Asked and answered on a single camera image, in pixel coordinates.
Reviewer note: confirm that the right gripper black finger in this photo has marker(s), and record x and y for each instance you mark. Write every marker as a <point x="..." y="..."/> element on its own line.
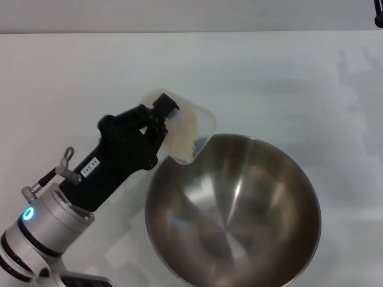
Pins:
<point x="379" y="21"/>

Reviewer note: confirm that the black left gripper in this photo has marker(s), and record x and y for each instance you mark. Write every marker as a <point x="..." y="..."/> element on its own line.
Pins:
<point x="119" y="149"/>

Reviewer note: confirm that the white rice grains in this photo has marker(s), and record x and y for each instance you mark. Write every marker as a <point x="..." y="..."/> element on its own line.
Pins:
<point x="185" y="140"/>

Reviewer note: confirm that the clear plastic measuring cup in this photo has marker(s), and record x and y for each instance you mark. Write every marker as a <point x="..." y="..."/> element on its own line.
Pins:
<point x="197" y="119"/>

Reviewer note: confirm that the large stainless steel bowl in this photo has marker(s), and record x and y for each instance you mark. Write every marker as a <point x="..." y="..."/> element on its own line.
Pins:
<point x="239" y="215"/>

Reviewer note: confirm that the white number label sticker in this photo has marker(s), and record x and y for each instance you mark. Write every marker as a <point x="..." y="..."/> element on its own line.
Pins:
<point x="89" y="169"/>

